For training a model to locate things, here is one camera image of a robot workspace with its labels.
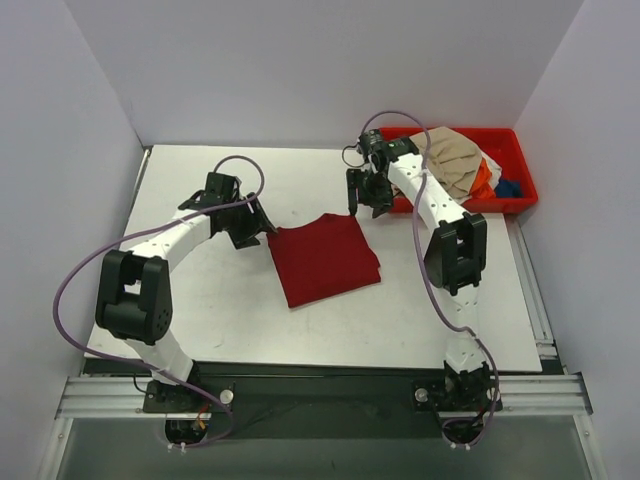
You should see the red t-shirt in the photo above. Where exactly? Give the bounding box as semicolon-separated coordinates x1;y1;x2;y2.
267;213;381;309

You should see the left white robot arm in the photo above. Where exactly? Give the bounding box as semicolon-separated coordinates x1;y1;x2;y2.
95;190;275;412

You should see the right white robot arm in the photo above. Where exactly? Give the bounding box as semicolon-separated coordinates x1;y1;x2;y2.
346;147;491;408

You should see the beige t-shirt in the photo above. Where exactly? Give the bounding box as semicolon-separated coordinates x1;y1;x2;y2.
410;127;483;199

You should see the orange t-shirt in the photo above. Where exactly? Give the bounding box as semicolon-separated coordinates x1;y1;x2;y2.
459;158;496;204

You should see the blue t-shirt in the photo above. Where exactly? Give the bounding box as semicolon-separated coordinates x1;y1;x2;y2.
494;178;524;199

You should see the red plastic bin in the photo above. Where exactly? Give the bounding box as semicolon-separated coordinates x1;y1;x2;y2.
375;125;540;215

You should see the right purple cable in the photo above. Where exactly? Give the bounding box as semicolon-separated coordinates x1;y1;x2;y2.
357;109;502;447

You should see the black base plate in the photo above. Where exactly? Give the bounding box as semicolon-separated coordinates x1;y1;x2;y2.
136;364;501;447

